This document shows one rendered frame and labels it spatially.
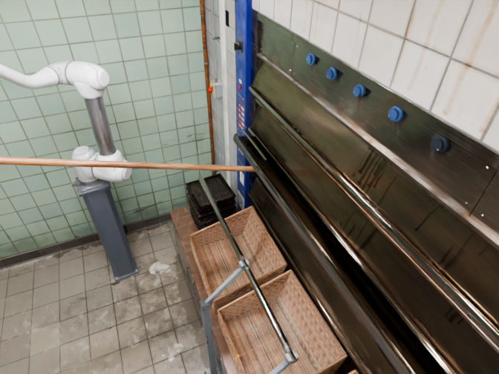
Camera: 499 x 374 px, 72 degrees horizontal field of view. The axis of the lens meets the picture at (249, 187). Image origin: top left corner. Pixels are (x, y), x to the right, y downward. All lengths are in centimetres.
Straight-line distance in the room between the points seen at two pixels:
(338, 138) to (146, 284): 224
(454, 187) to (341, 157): 46
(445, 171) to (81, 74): 175
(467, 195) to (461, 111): 22
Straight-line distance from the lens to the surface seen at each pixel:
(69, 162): 163
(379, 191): 123
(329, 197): 152
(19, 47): 268
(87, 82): 207
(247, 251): 248
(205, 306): 184
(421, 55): 104
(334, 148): 138
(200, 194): 247
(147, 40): 268
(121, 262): 309
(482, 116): 94
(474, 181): 101
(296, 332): 218
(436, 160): 106
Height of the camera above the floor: 253
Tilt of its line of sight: 40 degrees down
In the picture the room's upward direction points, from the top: 1 degrees clockwise
